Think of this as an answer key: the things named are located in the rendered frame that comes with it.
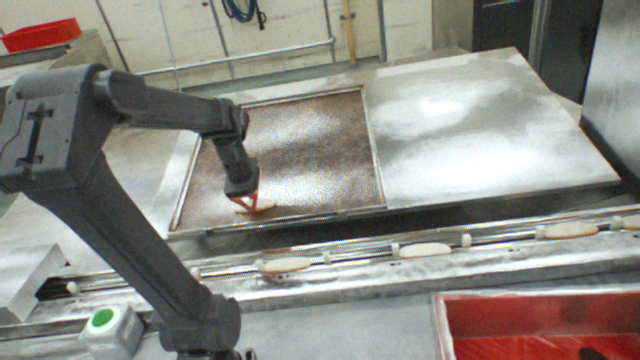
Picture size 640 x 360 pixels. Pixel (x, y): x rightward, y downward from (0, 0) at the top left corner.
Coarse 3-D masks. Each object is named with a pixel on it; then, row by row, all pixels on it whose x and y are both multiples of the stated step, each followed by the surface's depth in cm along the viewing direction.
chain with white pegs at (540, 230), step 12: (612, 216) 78; (540, 228) 79; (612, 228) 79; (468, 240) 80; (504, 240) 82; (516, 240) 81; (324, 252) 83; (396, 252) 82; (312, 264) 85; (204, 276) 88; (72, 288) 88; (108, 288) 90
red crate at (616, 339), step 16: (512, 336) 67; (528, 336) 66; (544, 336) 66; (560, 336) 65; (576, 336) 65; (592, 336) 64; (608, 336) 64; (624, 336) 63; (464, 352) 66; (480, 352) 65; (496, 352) 65; (512, 352) 64; (528, 352) 64; (544, 352) 63; (560, 352) 63; (576, 352) 63; (608, 352) 62; (624, 352) 61
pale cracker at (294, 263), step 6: (282, 258) 86; (288, 258) 85; (294, 258) 85; (300, 258) 85; (306, 258) 85; (270, 264) 85; (276, 264) 84; (282, 264) 84; (288, 264) 84; (294, 264) 83; (300, 264) 83; (306, 264) 83; (270, 270) 84; (276, 270) 83; (282, 270) 83; (288, 270) 83; (294, 270) 83
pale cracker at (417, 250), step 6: (408, 246) 83; (414, 246) 82; (420, 246) 82; (426, 246) 81; (432, 246) 81; (438, 246) 81; (444, 246) 81; (402, 252) 82; (408, 252) 81; (414, 252) 81; (420, 252) 80; (426, 252) 80; (432, 252) 80; (438, 252) 80; (444, 252) 80
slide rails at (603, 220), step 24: (624, 216) 80; (408, 240) 85; (432, 240) 84; (456, 240) 83; (528, 240) 79; (552, 240) 78; (216, 264) 89; (240, 264) 88; (264, 264) 86; (336, 264) 83; (48, 288) 92; (120, 288) 88
